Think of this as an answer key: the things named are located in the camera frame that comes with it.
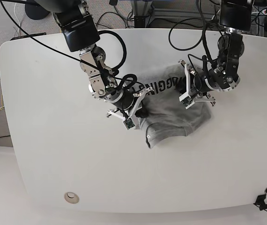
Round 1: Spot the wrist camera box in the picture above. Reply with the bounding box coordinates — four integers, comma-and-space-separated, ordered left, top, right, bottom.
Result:
179, 93, 195, 109
123, 118, 135, 130

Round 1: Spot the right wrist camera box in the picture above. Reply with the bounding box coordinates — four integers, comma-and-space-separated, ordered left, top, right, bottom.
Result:
123, 118, 135, 130

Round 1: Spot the aluminium frame base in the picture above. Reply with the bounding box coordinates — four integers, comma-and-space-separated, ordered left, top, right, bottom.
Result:
131, 0, 221, 29

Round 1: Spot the table grommet left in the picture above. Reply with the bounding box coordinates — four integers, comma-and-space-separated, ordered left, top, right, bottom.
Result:
64, 192, 80, 204

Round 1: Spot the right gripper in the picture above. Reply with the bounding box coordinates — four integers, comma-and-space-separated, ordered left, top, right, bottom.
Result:
105, 88, 153, 123

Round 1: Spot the grey T-shirt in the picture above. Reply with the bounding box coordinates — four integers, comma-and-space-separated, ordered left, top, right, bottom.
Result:
131, 64, 211, 149

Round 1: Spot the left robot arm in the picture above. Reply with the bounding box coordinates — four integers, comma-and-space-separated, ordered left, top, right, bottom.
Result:
179, 0, 254, 109

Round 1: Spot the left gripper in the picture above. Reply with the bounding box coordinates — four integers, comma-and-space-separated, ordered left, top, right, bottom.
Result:
177, 60, 215, 106

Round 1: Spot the black round stand base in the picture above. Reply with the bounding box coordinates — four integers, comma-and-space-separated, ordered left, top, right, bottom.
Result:
25, 0, 50, 20

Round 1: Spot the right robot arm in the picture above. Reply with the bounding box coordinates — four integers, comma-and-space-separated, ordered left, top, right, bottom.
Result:
37, 0, 149, 123

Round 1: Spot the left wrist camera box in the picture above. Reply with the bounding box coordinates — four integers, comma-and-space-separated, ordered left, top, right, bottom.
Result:
179, 93, 195, 109

